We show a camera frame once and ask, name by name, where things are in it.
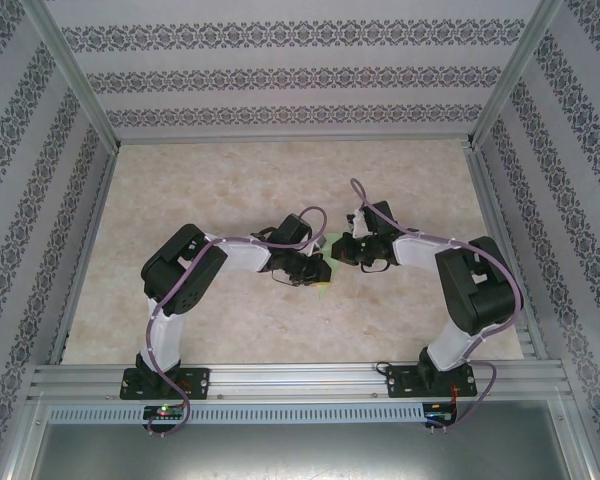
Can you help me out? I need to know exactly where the small circuit board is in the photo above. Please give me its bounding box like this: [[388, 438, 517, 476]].
[[423, 406, 460, 422], [143, 405, 187, 421]]

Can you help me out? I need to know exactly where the aluminium mounting rail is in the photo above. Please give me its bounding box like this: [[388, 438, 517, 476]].
[[26, 363, 575, 402]]

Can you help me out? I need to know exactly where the aluminium side rail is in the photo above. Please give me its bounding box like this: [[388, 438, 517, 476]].
[[48, 143, 122, 366], [461, 141, 550, 359]]

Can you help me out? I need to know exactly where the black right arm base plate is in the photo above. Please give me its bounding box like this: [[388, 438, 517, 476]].
[[385, 364, 479, 400]]

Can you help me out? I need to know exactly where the slotted grey cable duct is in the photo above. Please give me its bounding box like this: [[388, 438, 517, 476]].
[[46, 403, 427, 426]]

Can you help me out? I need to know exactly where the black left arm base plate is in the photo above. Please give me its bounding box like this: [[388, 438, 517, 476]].
[[119, 366, 213, 402]]

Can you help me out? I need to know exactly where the aluminium frame post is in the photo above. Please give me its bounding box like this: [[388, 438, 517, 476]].
[[21, 0, 123, 152], [465, 0, 567, 150]]

